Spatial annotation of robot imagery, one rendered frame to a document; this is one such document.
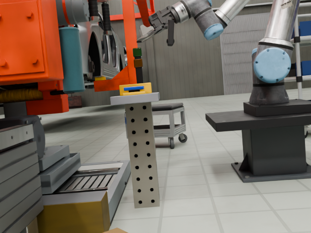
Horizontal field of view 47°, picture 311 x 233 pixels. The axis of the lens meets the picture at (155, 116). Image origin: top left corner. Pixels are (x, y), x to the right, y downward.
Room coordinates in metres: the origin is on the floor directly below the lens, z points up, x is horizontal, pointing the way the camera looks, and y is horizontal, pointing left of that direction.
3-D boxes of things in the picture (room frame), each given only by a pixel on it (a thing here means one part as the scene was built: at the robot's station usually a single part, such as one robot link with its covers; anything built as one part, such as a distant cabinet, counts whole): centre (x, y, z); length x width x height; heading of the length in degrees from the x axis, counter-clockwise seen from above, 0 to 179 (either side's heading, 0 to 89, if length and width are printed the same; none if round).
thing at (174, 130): (2.93, 0.00, 0.17); 0.43 x 0.36 x 0.34; 70
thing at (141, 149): (1.44, 0.06, 0.21); 0.10 x 0.10 x 0.42; 88
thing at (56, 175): (1.63, 0.60, 0.13); 0.50 x 0.36 x 0.10; 178
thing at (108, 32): (1.76, 0.19, 0.83); 0.04 x 0.04 x 0.16
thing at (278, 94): (1.78, -0.57, 0.40); 0.19 x 0.19 x 0.10
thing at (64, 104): (1.60, 0.47, 0.48); 0.16 x 0.12 x 0.17; 88
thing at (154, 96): (1.47, 0.06, 0.44); 0.43 x 0.17 x 0.03; 178
